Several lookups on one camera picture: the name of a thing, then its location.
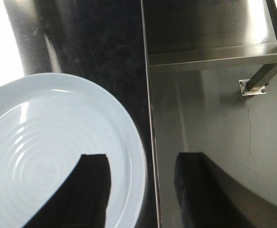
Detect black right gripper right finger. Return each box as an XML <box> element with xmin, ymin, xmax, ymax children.
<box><xmin>174</xmin><ymin>152</ymin><xmax>277</xmax><ymax>228</ymax></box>

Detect steel table leg with footplate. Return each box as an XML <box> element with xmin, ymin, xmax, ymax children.
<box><xmin>239</xmin><ymin>63</ymin><xmax>277</xmax><ymax>96</ymax></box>

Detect light blue plate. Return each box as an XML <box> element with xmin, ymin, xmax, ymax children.
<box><xmin>0</xmin><ymin>73</ymin><xmax>146</xmax><ymax>228</ymax></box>

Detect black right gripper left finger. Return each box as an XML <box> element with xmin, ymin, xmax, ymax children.
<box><xmin>25</xmin><ymin>154</ymin><xmax>111</xmax><ymax>228</ymax></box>

